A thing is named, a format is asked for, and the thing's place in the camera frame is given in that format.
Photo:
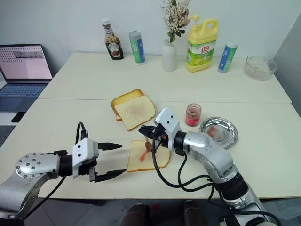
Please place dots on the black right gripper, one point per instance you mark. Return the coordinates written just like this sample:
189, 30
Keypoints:
160, 134

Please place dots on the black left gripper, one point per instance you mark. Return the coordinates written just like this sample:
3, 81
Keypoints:
91, 168

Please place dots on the metal spoon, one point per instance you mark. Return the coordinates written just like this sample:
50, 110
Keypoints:
148, 147

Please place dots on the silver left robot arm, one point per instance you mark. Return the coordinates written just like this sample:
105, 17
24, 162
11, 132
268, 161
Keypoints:
30, 171

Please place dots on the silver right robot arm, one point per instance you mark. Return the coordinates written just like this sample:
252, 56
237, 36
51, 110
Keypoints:
211, 155

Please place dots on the golden crust bread slice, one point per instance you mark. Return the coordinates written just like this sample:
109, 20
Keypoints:
124, 96

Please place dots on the glass jam jar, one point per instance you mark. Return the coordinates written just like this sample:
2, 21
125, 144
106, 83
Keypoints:
193, 116

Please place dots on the white ceramic vase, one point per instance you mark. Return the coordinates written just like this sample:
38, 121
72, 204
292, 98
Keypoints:
169, 57

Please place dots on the round metal plate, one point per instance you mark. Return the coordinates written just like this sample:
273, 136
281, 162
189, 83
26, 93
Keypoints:
225, 127

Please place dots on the blue green cylindrical tube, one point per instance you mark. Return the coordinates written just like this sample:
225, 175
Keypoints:
227, 57
137, 48

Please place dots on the ketchup bottle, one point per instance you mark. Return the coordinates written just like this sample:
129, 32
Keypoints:
114, 47

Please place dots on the yellow detergent pump bottle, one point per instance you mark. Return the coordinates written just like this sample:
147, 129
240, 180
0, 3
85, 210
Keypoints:
201, 49

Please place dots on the black flat phone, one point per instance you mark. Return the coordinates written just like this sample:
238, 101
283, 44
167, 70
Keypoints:
18, 117

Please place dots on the dark grey mesh panel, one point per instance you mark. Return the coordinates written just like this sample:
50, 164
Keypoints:
5, 135

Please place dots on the dried flower bouquet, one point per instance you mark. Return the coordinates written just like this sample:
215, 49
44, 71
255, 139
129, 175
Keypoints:
175, 17

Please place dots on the clear glass bowl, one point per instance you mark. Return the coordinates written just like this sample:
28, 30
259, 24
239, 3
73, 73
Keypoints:
259, 69

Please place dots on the open laptop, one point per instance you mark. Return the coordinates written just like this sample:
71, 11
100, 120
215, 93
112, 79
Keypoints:
23, 63

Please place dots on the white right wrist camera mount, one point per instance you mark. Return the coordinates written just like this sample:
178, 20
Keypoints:
168, 122

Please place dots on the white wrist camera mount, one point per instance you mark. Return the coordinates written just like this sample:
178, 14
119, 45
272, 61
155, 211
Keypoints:
168, 122
83, 148

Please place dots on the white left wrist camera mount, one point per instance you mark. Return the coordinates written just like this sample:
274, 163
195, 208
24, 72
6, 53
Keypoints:
83, 148

